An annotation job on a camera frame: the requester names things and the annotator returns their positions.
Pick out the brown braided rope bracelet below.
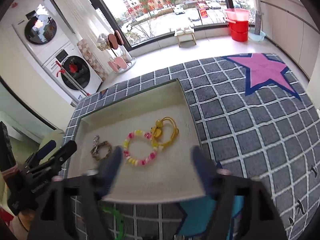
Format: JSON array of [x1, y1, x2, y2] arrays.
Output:
[[90, 140, 113, 162]]

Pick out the pink yellow bead bracelet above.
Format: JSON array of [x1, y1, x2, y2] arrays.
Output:
[[122, 129, 158, 166]]

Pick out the yellow hair tie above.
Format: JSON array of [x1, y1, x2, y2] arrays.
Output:
[[150, 116, 180, 148]]

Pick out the beige jewelry tray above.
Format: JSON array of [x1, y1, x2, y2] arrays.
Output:
[[67, 78, 206, 203]]

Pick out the green plastic bangle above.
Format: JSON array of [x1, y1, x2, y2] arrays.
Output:
[[101, 205, 126, 240]]

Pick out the lower white washing machine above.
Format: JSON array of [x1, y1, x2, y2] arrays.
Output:
[[43, 42, 103, 103]]

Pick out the checkered folded board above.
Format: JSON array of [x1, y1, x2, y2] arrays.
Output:
[[77, 39, 108, 81]]

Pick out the shoe drying rack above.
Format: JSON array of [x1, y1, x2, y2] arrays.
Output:
[[97, 30, 136, 74]]

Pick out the grey checked star blanket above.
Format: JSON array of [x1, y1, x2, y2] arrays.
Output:
[[63, 55, 319, 239]]

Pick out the upper white dryer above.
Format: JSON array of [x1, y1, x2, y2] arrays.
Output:
[[12, 0, 71, 66]]

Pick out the light blue basin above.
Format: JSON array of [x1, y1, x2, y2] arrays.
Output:
[[248, 29, 266, 42]]

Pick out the red bucket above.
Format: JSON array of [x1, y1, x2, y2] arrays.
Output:
[[226, 18, 249, 42]]

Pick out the white cabinet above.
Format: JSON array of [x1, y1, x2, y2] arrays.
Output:
[[260, 0, 319, 78]]

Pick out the pink basin on bucket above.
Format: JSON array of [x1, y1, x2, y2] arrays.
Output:
[[224, 8, 250, 21]]

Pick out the red handled mop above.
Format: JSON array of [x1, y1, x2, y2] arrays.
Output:
[[55, 60, 90, 96]]

